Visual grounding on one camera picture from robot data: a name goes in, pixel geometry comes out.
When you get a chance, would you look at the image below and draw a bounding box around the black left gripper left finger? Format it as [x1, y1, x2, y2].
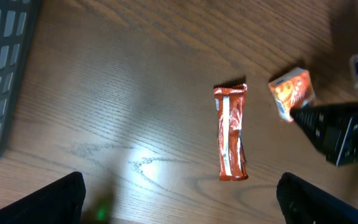
[0, 172, 86, 224]

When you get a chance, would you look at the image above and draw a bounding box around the orange-red snack bar wrapper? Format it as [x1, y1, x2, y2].
[214, 83, 249, 181]

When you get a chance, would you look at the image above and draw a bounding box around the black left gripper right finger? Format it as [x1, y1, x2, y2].
[276, 172, 358, 224]

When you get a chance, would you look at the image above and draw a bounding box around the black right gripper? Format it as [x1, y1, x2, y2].
[290, 103, 358, 167]

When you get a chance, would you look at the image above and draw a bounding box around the small orange tissue pack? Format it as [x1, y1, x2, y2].
[268, 67, 316, 123]

